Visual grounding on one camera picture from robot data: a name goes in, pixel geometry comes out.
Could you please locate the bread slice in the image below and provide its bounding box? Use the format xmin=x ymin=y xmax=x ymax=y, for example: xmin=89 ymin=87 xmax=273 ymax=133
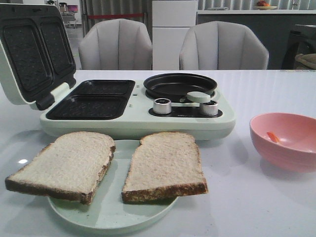
xmin=5 ymin=131 xmax=116 ymax=205
xmin=121 ymin=131 xmax=208 ymax=203

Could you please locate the orange toy shrimp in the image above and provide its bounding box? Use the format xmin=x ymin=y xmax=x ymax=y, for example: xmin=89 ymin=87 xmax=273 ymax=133
xmin=267 ymin=132 xmax=280 ymax=143

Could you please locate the pink plastic bowl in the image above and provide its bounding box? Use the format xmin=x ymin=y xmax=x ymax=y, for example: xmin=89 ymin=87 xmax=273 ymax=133
xmin=250 ymin=113 xmax=316 ymax=173

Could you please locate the green breakfast maker lid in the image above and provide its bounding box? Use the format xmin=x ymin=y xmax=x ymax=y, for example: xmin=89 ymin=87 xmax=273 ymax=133
xmin=0 ymin=3 xmax=76 ymax=111

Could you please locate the green breakfast maker base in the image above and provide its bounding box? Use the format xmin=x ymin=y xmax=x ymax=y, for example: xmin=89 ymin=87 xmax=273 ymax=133
xmin=40 ymin=79 xmax=236 ymax=140

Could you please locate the left silver control knob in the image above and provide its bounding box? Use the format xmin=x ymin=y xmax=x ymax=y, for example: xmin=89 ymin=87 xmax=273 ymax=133
xmin=153 ymin=98 xmax=172 ymax=115

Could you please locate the silver control knob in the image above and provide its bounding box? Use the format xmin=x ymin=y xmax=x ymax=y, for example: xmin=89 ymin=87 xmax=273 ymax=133
xmin=153 ymin=98 xmax=172 ymax=115
xmin=199 ymin=100 xmax=218 ymax=117

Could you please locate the black round frying pan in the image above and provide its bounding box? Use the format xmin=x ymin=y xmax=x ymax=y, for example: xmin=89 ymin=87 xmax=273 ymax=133
xmin=143 ymin=73 xmax=217 ymax=103

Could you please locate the right silver control knob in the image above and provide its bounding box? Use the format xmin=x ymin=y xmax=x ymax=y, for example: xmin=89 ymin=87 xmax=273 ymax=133
xmin=199 ymin=100 xmax=218 ymax=117

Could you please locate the left grey armchair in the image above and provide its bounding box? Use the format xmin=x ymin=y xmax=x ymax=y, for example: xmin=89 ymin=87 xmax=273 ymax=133
xmin=79 ymin=19 xmax=153 ymax=70

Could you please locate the grey armchair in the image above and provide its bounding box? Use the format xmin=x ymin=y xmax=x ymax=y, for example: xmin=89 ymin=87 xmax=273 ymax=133
xmin=79 ymin=19 xmax=153 ymax=70
xmin=179 ymin=21 xmax=269 ymax=70

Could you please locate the right grey armchair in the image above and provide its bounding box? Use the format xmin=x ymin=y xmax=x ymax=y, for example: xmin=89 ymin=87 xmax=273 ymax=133
xmin=179 ymin=21 xmax=269 ymax=70

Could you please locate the white refrigerator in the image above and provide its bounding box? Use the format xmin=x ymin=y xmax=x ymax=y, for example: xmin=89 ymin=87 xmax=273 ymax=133
xmin=152 ymin=0 xmax=198 ymax=70

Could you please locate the light green round plate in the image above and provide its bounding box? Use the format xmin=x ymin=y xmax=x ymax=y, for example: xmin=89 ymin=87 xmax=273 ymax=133
xmin=48 ymin=140 xmax=177 ymax=235

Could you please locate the white kitchen counter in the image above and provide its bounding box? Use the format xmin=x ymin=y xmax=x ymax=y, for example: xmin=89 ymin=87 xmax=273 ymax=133
xmin=197 ymin=9 xmax=316 ymax=15

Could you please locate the fruit plate on counter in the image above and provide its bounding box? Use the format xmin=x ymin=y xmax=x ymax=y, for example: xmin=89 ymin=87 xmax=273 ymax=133
xmin=254 ymin=0 xmax=277 ymax=10

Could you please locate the dark appliance at right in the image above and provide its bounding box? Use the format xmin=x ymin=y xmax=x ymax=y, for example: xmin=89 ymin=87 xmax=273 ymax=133
xmin=281 ymin=24 xmax=316 ymax=69

